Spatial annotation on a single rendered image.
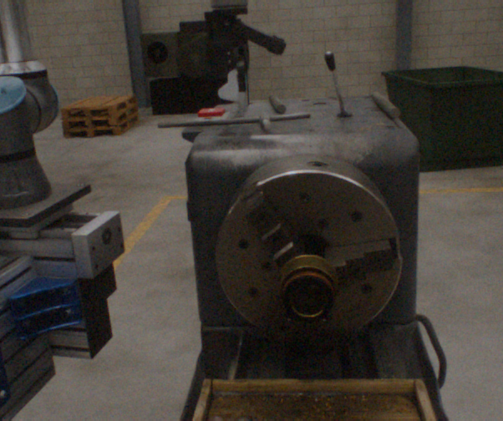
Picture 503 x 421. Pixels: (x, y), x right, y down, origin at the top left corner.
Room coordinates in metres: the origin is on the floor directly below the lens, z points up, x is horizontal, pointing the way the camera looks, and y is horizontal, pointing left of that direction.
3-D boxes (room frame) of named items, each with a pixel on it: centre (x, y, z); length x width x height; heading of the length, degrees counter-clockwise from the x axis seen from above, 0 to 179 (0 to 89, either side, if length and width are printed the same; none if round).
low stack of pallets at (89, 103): (8.82, 2.16, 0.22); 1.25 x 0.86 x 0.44; 175
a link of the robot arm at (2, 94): (1.12, 0.47, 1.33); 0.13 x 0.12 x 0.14; 178
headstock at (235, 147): (1.34, -0.12, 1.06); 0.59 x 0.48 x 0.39; 174
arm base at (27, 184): (1.11, 0.47, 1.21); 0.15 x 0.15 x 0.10
